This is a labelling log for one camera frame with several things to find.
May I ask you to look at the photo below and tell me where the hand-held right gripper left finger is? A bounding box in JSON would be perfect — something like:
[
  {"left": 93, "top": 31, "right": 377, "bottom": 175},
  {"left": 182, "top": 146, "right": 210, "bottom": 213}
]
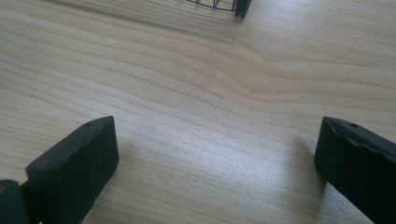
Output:
[{"left": 20, "top": 115, "right": 120, "bottom": 224}]

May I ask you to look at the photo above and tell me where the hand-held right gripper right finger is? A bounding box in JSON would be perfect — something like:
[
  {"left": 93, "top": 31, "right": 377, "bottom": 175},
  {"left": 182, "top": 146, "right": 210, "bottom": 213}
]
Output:
[{"left": 313, "top": 116, "right": 396, "bottom": 224}]

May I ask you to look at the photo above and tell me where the black wire rack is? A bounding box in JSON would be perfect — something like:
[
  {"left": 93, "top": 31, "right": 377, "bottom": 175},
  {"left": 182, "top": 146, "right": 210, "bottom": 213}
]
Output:
[{"left": 186, "top": 0, "right": 252, "bottom": 19}]

